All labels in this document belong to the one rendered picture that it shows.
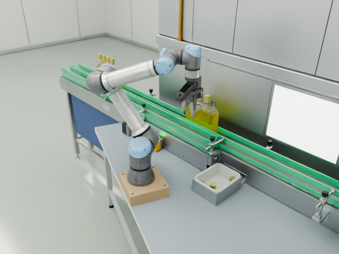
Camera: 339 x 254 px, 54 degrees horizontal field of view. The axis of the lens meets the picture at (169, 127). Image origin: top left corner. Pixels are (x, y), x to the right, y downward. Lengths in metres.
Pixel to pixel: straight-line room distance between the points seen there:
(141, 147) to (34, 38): 6.16
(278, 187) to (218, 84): 0.71
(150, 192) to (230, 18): 1.06
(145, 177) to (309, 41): 1.06
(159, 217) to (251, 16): 1.16
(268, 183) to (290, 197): 0.13
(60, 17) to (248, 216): 6.72
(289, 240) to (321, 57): 0.87
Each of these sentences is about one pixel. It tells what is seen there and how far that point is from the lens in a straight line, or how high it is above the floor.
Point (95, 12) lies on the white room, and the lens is 8.28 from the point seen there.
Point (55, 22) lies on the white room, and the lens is 7.81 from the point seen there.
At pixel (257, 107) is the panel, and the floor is 1.14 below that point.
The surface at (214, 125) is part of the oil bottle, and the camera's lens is 2.01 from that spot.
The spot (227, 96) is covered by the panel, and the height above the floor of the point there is 1.14.
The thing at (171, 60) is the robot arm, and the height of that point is 1.50.
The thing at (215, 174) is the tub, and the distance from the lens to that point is 1.97.
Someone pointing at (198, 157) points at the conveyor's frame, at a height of 0.83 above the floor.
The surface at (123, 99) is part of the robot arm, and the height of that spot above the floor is 1.23.
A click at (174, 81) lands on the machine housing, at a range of 2.40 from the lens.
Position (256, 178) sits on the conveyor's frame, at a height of 0.82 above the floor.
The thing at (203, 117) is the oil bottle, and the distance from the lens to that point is 2.04.
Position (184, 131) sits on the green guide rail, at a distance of 2.03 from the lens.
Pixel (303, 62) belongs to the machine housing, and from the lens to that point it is 1.80.
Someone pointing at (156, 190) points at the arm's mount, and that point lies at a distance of 1.77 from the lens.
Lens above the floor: 1.95
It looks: 29 degrees down
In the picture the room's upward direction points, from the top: 1 degrees clockwise
